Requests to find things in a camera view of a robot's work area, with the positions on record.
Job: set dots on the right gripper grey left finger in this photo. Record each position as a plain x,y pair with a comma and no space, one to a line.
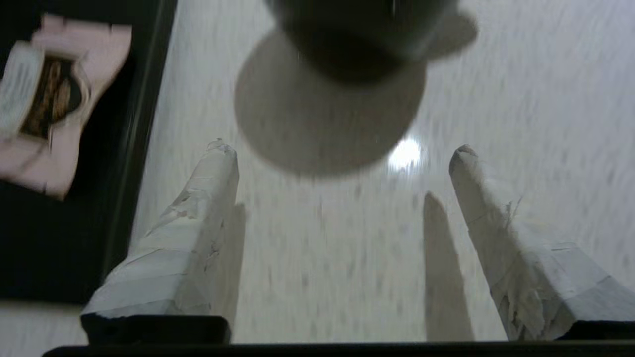
178,248

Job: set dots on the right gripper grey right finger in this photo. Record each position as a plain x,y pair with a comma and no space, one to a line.
526,258

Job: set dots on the pink tea bag packet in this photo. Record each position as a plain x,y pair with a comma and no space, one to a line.
64,99

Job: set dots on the black cup white inside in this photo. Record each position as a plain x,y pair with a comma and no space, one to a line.
357,29

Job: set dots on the black rectangular serving tray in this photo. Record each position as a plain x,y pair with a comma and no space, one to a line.
74,223

